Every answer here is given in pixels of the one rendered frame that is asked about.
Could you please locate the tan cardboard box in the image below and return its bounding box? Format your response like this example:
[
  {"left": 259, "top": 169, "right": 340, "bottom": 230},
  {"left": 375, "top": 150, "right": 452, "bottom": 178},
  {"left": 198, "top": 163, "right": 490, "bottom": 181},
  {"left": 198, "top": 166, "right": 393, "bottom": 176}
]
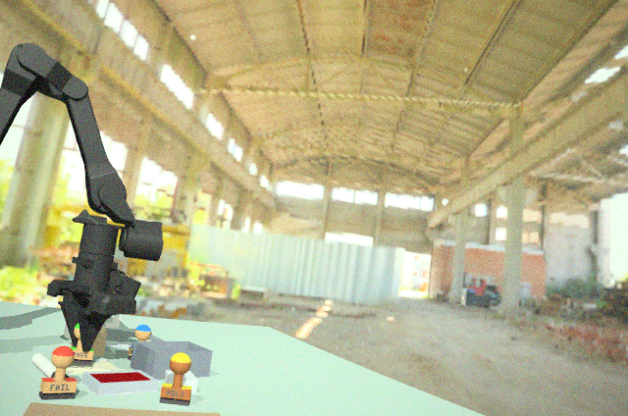
[{"left": 91, "top": 326, "right": 108, "bottom": 356}]

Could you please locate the white mug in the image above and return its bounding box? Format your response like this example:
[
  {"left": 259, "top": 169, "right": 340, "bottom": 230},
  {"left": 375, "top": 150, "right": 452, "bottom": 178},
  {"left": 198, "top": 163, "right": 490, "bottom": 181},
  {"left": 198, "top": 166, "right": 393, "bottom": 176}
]
[{"left": 64, "top": 314, "right": 121, "bottom": 339}]

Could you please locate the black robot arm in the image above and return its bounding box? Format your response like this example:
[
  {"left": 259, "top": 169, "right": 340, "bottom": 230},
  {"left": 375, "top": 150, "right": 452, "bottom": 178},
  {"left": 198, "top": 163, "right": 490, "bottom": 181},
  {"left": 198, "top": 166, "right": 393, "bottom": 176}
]
[{"left": 0, "top": 42, "right": 164, "bottom": 298}]

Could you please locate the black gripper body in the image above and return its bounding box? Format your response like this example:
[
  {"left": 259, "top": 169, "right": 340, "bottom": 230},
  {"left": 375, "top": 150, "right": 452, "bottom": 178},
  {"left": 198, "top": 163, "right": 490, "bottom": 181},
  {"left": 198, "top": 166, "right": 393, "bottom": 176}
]
[{"left": 46, "top": 251, "right": 136, "bottom": 315}]

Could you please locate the wooden rubber stamp with yellow knob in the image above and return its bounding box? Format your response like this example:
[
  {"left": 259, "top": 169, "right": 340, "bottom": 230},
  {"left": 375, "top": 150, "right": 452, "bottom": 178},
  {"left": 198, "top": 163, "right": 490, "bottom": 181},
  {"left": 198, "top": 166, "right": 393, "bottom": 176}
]
[{"left": 159, "top": 353, "right": 192, "bottom": 406}]

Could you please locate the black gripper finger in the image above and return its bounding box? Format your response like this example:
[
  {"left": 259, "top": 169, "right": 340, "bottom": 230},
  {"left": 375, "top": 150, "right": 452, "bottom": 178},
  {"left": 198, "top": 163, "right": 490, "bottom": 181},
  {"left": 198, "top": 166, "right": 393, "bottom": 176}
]
[
  {"left": 58, "top": 301, "right": 89, "bottom": 348},
  {"left": 77, "top": 308, "right": 117, "bottom": 352}
]

